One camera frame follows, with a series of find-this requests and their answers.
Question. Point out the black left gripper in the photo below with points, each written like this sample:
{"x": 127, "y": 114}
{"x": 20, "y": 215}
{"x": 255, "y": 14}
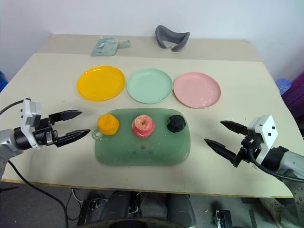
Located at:
{"x": 45, "y": 134}

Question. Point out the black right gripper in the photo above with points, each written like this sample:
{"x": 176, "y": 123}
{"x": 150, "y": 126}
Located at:
{"x": 248, "y": 148}

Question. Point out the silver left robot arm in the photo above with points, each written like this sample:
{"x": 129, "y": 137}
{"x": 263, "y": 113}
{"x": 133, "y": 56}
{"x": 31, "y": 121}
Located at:
{"x": 9, "y": 140}

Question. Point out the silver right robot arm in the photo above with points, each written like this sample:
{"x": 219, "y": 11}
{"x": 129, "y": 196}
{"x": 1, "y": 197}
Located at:
{"x": 293, "y": 160}

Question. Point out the orange toy fruit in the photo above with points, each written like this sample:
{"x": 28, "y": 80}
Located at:
{"x": 108, "y": 124}

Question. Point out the yellow plastic plate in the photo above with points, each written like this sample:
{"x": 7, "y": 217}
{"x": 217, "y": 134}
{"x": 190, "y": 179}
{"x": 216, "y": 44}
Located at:
{"x": 101, "y": 83}

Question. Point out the pink plastic plate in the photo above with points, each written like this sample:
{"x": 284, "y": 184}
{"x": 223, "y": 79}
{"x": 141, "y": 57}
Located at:
{"x": 197, "y": 90}

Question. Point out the light green plastic plate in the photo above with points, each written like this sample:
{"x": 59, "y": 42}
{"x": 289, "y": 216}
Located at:
{"x": 149, "y": 86}

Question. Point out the dark green toy avocado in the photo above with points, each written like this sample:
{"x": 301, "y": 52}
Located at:
{"x": 176, "y": 124}

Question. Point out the red toy apple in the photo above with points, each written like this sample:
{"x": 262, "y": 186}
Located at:
{"x": 143, "y": 126}

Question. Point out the blue water bottle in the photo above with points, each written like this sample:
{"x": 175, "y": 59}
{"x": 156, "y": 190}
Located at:
{"x": 283, "y": 86}

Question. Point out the green plastic cutting board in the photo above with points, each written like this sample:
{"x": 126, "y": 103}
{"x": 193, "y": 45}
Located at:
{"x": 142, "y": 152}

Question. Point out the blue plastic object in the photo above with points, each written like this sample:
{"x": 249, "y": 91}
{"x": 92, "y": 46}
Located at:
{"x": 2, "y": 82}

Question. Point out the light green fabric pouch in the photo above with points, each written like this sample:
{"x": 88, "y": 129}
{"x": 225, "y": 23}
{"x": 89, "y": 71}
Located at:
{"x": 103, "y": 47}

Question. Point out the dark rounded shape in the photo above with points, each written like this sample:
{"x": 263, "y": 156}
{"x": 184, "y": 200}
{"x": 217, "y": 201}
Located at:
{"x": 118, "y": 206}

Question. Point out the grey padded headband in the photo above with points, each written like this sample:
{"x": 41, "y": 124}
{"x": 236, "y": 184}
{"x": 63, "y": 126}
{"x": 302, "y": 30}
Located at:
{"x": 161, "y": 35}

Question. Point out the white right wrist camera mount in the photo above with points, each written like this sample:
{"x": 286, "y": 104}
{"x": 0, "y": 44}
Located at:
{"x": 268, "y": 133}

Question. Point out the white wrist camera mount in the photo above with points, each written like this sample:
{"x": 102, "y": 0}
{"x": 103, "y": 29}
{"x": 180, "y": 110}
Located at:
{"x": 268, "y": 133}
{"x": 29, "y": 111}

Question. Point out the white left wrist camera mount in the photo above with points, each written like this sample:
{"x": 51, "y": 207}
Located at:
{"x": 29, "y": 111}

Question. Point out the black metal base bracket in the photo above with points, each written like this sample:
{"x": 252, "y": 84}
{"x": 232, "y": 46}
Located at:
{"x": 89, "y": 209}
{"x": 223, "y": 218}

